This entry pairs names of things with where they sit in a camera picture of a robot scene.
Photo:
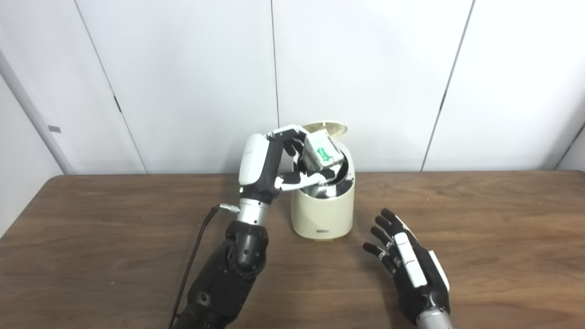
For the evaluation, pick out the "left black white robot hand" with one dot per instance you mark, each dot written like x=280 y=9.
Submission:
x=256 y=164

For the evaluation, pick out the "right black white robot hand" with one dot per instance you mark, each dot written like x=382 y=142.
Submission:
x=420 y=278

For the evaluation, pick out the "green white milk carton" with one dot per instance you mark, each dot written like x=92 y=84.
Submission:
x=322 y=151

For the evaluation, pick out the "cream round bin lid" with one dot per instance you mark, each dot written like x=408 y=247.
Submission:
x=336 y=128

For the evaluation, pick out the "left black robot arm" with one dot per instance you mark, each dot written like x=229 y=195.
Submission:
x=228 y=274

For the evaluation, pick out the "cream-colored round bin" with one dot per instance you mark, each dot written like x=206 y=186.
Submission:
x=322 y=214

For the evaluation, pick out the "black bin liner bag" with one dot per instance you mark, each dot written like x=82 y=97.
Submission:
x=342 y=180

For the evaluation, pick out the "black wall panel hinge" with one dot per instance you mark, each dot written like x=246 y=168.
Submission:
x=117 y=104

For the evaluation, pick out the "small gray wall label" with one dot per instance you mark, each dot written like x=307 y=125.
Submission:
x=54 y=129

